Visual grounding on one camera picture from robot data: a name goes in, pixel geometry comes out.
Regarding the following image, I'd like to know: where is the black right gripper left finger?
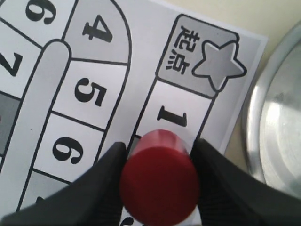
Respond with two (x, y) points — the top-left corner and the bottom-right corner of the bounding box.
(0, 142), (127, 226)

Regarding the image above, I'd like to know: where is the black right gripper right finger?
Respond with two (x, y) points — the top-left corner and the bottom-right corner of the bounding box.
(190, 138), (301, 226)

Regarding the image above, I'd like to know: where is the red cylinder game piece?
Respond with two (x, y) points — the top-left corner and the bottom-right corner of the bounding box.
(119, 129), (200, 226)

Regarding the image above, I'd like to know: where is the stainless steel bowl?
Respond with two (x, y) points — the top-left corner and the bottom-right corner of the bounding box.
(242, 23), (301, 198)

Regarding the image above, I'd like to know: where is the printed paper game board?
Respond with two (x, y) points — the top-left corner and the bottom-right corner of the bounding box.
(0, 0), (268, 216)

